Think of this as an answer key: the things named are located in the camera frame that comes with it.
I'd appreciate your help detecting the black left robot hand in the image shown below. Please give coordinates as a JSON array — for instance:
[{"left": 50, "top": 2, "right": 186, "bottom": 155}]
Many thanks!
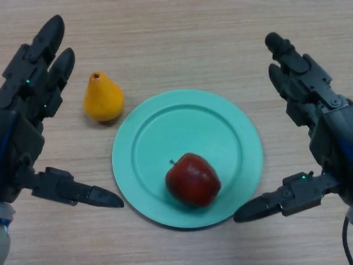
[{"left": 0, "top": 14, "right": 125, "bottom": 209}]

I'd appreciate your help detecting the yellow pear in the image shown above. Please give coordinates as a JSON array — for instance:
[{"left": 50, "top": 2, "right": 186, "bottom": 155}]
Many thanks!
[{"left": 83, "top": 71, "right": 124, "bottom": 123}]

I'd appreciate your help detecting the green round plate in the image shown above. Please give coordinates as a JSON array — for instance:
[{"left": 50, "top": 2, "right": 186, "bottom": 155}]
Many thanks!
[{"left": 111, "top": 88, "right": 264, "bottom": 230}]

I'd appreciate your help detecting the red apple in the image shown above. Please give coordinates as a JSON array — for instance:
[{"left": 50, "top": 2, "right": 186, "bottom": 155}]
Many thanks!
[{"left": 165, "top": 152, "right": 222, "bottom": 209}]

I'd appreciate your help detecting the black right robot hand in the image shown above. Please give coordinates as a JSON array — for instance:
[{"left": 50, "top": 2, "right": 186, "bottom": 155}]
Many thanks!
[{"left": 233, "top": 32, "right": 353, "bottom": 223}]

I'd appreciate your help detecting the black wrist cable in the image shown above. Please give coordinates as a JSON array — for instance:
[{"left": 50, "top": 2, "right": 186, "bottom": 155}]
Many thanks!
[{"left": 341, "top": 215, "right": 353, "bottom": 265}]

